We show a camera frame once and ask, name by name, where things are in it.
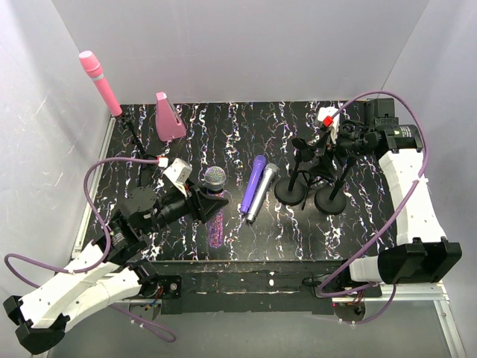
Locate glitter purple microphone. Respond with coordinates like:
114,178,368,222
203,166,227,249

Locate black round-base stand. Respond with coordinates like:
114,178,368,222
274,137,315,206
314,157,356,216

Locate silver microphone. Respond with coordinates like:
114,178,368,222
246,163,279,224

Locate black tripod mic stand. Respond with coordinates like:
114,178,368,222
116,112,158,190

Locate pink microphone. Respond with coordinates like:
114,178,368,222
79,50,122,116

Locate black tripod stand with ring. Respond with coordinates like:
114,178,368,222
300,116,368,216

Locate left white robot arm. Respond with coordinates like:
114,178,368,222
3,185,229,355

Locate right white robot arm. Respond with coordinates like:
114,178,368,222
319,91,462,292

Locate pink metronome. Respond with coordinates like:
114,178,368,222
155,92,186,142

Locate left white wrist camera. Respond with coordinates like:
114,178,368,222
163,158,192,198

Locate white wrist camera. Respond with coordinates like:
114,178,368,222
315,107,341,143
163,158,192,198

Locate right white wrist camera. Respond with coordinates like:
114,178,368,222
315,107,341,143

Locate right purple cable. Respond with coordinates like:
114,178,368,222
316,90,429,324

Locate left aluminium rail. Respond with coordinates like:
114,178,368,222
31,106,120,355

